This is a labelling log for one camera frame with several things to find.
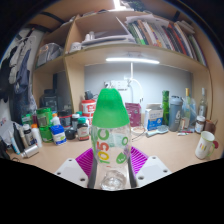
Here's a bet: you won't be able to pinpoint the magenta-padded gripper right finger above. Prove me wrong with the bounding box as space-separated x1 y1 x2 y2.
127 145 173 188

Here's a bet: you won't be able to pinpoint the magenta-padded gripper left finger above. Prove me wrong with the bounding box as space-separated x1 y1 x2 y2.
54 147 100 190

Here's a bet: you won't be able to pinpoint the clear bottle with green cap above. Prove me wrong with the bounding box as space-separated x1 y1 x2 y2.
90 87 132 192

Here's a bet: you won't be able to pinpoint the white bottle with blue label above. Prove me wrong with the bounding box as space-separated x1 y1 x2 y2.
49 124 68 146

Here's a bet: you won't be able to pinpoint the black round container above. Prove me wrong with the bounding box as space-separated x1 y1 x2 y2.
64 127 78 141

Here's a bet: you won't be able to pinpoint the light blue hair brush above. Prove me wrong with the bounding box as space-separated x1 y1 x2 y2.
145 124 170 139

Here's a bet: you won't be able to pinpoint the dark bottle with green lid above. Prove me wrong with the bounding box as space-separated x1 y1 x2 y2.
76 117 91 142

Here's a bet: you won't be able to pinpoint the silver metal cylinder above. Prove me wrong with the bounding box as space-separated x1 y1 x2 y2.
19 143 40 160

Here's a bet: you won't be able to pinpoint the white bottle with orange cap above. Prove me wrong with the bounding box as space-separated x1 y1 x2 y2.
30 123 44 149

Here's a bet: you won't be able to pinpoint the white and blue box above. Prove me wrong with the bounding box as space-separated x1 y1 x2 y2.
143 102 165 132

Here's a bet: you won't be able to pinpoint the white bottle with dark label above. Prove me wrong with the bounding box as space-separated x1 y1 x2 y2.
22 123 36 148

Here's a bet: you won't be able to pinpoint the maroon pouch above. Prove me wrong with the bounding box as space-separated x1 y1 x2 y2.
124 102 142 128

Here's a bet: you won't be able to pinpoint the green plastic jar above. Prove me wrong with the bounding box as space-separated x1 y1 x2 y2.
35 107 53 128

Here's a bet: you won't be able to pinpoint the tall green can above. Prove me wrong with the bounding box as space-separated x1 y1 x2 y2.
161 90 171 126

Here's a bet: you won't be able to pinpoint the brown jar with white lid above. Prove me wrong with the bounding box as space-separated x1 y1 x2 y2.
194 115 206 135

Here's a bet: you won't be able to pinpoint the red and white canister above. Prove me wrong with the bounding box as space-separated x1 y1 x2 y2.
80 99 97 118

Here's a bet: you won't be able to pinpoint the brown cup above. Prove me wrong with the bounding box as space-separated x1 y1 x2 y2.
203 119 218 135

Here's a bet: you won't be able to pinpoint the black appliance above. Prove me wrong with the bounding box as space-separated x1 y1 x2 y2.
39 88 60 113

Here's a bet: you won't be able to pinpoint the clear glass bottle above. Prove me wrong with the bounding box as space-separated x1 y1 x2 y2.
198 87 208 118

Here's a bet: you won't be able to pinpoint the white desk lamp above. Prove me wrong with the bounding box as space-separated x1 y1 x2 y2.
123 62 145 104

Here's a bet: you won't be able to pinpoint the white light bar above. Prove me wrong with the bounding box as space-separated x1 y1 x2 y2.
105 57 161 65

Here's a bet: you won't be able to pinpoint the hanging clothes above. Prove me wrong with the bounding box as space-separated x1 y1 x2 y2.
0 28 38 116

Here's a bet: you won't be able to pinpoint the wooden shelf unit with books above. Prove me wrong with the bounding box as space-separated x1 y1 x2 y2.
31 1 214 101

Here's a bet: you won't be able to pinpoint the white mug with green handle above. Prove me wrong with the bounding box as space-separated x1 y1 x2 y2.
194 130 220 161

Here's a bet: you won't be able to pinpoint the white wall socket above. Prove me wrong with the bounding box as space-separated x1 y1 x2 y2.
103 79 129 91

